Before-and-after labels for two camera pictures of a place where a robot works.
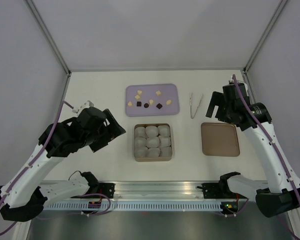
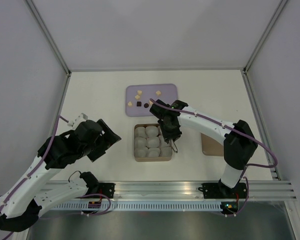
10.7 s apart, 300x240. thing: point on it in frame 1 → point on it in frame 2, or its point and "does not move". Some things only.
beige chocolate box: (152, 142) does not move
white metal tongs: (191, 115) → (171, 142)
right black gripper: (217, 99) → (175, 135)
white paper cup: (140, 142) does not move
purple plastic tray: (152, 100) does not move
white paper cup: (166, 152) does not move
